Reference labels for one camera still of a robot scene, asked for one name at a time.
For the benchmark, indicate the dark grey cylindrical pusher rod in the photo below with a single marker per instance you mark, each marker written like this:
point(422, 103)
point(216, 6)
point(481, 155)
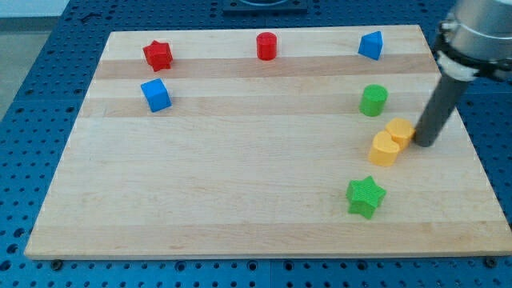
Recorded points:
point(438, 109)

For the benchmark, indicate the yellow hexagon block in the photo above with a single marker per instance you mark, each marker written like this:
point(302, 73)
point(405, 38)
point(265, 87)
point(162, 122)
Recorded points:
point(401, 131)

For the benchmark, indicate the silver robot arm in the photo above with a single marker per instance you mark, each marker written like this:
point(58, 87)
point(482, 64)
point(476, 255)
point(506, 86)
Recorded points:
point(473, 41)

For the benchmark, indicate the light wooden board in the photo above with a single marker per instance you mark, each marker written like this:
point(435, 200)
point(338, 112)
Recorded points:
point(253, 158)

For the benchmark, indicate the green cylinder block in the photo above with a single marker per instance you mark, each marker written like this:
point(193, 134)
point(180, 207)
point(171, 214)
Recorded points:
point(373, 100)

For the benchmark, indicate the blue triangular prism block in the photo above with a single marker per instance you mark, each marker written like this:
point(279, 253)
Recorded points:
point(371, 45)

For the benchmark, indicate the green star block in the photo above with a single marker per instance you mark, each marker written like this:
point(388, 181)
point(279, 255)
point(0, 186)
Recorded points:
point(364, 197)

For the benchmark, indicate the red cylinder block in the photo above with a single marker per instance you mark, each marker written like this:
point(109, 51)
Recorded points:
point(266, 46)

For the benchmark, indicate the red star block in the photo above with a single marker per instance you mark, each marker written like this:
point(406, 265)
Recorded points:
point(158, 55)

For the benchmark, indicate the blue cube block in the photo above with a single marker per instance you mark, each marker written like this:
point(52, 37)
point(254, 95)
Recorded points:
point(156, 94)

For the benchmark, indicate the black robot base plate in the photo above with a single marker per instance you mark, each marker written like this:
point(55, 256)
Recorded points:
point(264, 6)

